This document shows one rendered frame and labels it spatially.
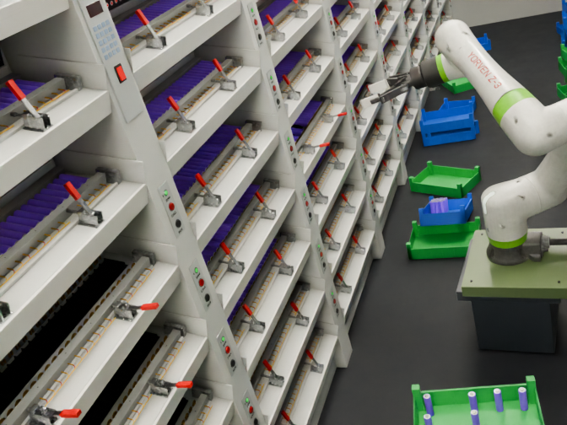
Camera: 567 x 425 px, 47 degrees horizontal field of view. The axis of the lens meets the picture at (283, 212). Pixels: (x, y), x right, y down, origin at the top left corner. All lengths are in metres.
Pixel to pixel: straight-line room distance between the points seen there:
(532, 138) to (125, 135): 1.04
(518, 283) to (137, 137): 1.32
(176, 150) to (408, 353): 1.33
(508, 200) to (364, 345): 0.81
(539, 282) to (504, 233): 0.18
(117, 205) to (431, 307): 1.65
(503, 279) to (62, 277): 1.47
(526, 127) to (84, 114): 1.12
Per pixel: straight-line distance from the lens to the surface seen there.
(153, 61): 1.45
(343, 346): 2.45
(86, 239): 1.21
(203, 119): 1.61
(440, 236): 3.08
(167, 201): 1.41
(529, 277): 2.21
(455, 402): 1.82
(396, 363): 2.45
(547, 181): 2.18
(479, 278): 2.23
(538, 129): 1.82
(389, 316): 2.66
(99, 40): 1.30
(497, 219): 2.18
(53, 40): 1.32
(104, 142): 1.36
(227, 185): 1.71
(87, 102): 1.25
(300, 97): 2.22
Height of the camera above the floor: 1.62
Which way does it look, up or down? 27 degrees down
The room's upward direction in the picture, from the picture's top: 17 degrees counter-clockwise
